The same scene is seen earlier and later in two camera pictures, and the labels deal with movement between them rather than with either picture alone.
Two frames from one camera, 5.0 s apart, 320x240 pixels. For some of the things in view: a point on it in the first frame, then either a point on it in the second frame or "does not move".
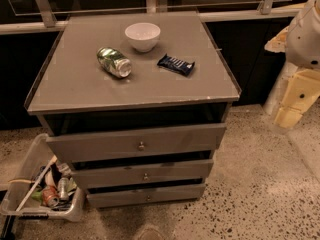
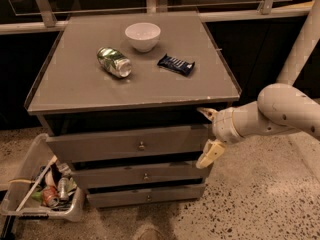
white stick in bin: (37, 181) does not move
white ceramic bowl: (143, 36) does not move
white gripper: (305, 40) → (224, 124)
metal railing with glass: (34, 8) does not move
